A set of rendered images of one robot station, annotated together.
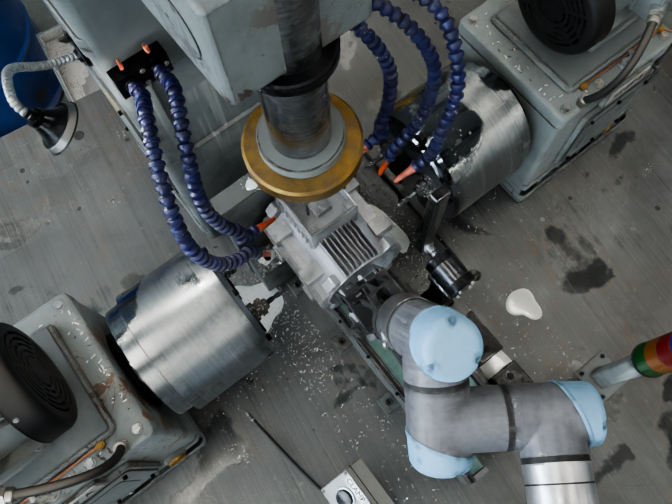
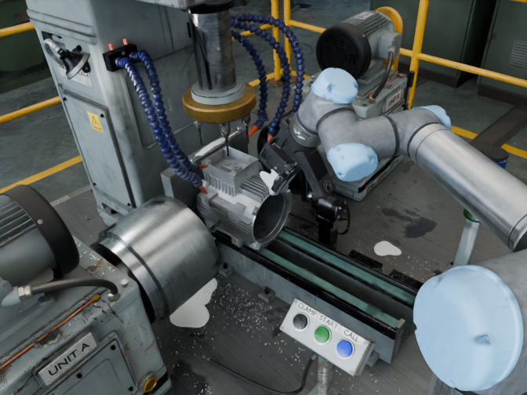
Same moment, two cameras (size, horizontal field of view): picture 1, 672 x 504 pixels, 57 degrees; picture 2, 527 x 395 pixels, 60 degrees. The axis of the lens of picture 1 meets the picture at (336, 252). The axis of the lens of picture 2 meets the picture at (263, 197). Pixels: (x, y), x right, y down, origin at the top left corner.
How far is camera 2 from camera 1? 0.70 m
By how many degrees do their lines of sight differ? 35
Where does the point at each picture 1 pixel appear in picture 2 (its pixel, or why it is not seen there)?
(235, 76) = not seen: outside the picture
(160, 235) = not seen: hidden behind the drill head
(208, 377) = (175, 263)
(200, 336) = (166, 230)
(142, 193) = not seen: hidden behind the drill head
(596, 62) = (371, 86)
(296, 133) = (217, 62)
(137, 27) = (121, 29)
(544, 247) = (386, 219)
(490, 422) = (378, 122)
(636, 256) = (445, 211)
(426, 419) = (338, 128)
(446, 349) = (336, 78)
